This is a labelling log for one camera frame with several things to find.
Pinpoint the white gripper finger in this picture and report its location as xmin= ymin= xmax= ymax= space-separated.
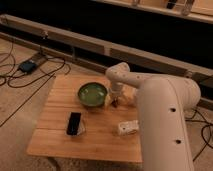
xmin=120 ymin=93 xmax=128 ymax=102
xmin=104 ymin=95 xmax=112 ymax=107

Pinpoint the dark red pepper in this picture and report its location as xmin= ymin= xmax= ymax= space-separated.
xmin=112 ymin=99 xmax=118 ymax=108

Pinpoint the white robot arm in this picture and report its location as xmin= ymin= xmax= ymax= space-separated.
xmin=105 ymin=62 xmax=201 ymax=171

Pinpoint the green ceramic bowl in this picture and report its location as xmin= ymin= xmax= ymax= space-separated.
xmin=77 ymin=82 xmax=108 ymax=107

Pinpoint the white plastic bottle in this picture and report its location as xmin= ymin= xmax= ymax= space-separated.
xmin=118 ymin=120 xmax=139 ymax=135

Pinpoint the wooden folding table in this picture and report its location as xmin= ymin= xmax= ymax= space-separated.
xmin=27 ymin=75 xmax=142 ymax=163

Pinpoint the black smartphone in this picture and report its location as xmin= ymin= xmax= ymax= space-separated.
xmin=66 ymin=112 xmax=81 ymax=136

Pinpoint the black power adapter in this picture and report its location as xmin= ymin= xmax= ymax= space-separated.
xmin=18 ymin=60 xmax=37 ymax=74

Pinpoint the long metal baseboard rail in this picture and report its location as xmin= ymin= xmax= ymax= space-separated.
xmin=0 ymin=13 xmax=213 ymax=111

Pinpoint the black floor cable right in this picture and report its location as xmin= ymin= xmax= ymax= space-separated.
xmin=185 ymin=108 xmax=213 ymax=163

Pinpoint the black floor cable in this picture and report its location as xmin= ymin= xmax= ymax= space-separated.
xmin=0 ymin=39 xmax=72 ymax=128
xmin=185 ymin=108 xmax=213 ymax=163

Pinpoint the black floor cable left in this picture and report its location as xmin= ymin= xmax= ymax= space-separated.
xmin=0 ymin=39 xmax=72 ymax=128

